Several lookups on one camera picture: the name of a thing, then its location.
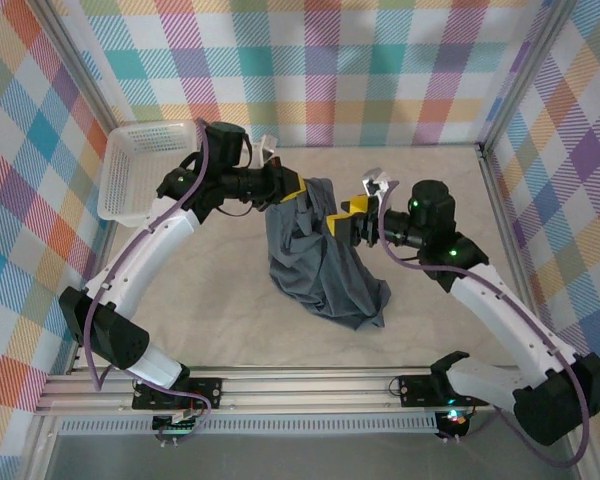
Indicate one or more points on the grey t-shirt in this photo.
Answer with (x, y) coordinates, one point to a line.
(325, 275)

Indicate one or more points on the plaid backdrop cloth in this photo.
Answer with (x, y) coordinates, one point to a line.
(580, 175)
(15, 175)
(305, 65)

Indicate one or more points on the white perforated plastic basket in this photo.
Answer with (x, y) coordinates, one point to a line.
(130, 170)

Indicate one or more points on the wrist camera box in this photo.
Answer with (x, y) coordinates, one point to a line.
(266, 150)
(377, 181)

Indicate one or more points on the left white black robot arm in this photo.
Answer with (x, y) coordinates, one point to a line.
(145, 250)

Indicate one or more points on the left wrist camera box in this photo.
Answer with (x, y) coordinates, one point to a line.
(266, 150)

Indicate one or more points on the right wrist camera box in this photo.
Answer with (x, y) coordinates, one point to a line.
(377, 181)

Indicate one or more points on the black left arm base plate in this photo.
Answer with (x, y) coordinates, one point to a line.
(210, 392)

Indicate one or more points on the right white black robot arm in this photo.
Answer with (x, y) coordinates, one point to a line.
(500, 310)

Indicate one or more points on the aluminium frame post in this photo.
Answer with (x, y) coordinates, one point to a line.
(75, 65)
(525, 75)

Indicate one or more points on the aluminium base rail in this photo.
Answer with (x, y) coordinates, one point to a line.
(305, 390)

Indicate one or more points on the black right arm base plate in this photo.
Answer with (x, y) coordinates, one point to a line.
(415, 390)

